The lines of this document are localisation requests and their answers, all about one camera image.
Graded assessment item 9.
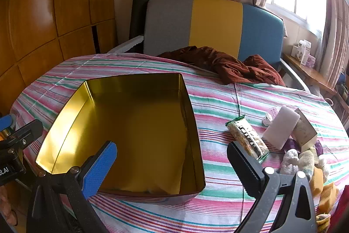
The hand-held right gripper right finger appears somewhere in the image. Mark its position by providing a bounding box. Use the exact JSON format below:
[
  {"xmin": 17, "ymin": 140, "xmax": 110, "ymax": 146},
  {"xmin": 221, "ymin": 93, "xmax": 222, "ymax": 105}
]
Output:
[{"xmin": 226, "ymin": 141, "xmax": 318, "ymax": 233}]

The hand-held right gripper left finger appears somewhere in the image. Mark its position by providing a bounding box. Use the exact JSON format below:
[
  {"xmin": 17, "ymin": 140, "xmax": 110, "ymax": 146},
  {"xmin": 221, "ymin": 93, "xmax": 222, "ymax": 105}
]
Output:
[{"xmin": 26, "ymin": 140, "xmax": 118, "ymax": 233}]

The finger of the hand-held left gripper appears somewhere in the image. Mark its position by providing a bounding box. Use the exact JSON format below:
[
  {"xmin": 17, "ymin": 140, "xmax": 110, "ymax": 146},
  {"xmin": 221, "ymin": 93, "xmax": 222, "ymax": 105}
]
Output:
[
  {"xmin": 0, "ymin": 118, "xmax": 44, "ymax": 152},
  {"xmin": 0, "ymin": 114, "xmax": 17, "ymax": 135}
]

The snack packet with green ends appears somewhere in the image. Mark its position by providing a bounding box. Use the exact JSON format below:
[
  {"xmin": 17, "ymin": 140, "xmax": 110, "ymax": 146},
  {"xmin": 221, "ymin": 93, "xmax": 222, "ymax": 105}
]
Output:
[{"xmin": 226, "ymin": 115, "xmax": 270, "ymax": 162}]

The white plastic-wrapped ball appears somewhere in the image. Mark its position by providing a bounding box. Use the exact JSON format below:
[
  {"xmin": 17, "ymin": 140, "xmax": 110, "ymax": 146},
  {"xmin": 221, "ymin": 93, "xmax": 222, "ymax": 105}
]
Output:
[{"xmin": 279, "ymin": 148, "xmax": 300, "ymax": 175}]

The purple packet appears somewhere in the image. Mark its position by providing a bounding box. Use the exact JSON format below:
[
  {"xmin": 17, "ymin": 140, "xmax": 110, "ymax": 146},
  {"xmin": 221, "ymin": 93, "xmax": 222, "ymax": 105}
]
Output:
[
  {"xmin": 313, "ymin": 140, "xmax": 323, "ymax": 157},
  {"xmin": 284, "ymin": 139, "xmax": 300, "ymax": 153}
]

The white foam block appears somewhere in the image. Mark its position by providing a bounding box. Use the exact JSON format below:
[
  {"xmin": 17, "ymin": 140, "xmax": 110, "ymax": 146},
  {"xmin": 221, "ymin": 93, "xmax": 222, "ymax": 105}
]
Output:
[{"xmin": 262, "ymin": 105, "xmax": 300, "ymax": 151}]

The gold tin box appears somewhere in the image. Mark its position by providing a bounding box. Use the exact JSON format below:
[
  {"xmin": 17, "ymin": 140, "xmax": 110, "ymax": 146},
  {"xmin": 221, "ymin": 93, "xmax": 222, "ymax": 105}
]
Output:
[{"xmin": 35, "ymin": 73, "xmax": 206, "ymax": 205}]

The beige towel roll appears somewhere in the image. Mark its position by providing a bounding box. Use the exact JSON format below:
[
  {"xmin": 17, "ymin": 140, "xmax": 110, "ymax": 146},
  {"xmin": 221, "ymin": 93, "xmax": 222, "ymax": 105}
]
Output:
[{"xmin": 297, "ymin": 150, "xmax": 317, "ymax": 181}]

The beige carton box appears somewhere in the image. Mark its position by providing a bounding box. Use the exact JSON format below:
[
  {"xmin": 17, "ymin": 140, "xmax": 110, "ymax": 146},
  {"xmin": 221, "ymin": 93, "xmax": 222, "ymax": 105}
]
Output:
[{"xmin": 290, "ymin": 108, "xmax": 318, "ymax": 153}]

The striped bed sheet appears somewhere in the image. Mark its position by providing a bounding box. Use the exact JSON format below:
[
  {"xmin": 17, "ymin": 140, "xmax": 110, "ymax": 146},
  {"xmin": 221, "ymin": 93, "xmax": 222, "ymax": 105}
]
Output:
[{"xmin": 11, "ymin": 53, "xmax": 349, "ymax": 233}]

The brown jacket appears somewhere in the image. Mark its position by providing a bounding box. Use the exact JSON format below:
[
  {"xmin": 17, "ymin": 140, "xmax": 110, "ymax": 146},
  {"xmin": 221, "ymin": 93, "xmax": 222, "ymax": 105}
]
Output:
[{"xmin": 157, "ymin": 45, "xmax": 286, "ymax": 86}]

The red cloth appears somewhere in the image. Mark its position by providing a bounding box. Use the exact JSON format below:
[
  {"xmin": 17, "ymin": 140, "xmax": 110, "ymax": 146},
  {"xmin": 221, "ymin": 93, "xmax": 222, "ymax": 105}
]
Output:
[{"xmin": 331, "ymin": 185, "xmax": 349, "ymax": 233}]

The wooden side table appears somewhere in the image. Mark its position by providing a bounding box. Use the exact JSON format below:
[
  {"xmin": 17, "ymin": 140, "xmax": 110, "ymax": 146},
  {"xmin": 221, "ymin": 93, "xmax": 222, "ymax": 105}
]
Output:
[{"xmin": 282, "ymin": 51, "xmax": 337, "ymax": 95}]

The pink white carton box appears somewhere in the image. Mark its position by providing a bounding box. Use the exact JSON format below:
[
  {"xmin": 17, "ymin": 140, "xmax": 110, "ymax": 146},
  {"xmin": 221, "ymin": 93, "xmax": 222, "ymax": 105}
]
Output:
[{"xmin": 300, "ymin": 54, "xmax": 317, "ymax": 67}]

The wooden wardrobe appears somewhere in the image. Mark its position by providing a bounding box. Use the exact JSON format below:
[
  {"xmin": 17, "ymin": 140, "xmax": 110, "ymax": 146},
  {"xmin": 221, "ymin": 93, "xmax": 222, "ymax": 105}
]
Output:
[{"xmin": 0, "ymin": 0, "xmax": 118, "ymax": 119}]

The black rolled mat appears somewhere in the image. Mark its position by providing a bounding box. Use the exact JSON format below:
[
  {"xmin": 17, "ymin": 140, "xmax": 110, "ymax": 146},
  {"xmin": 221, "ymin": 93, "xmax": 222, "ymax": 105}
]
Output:
[{"xmin": 129, "ymin": 0, "xmax": 153, "ymax": 45}]

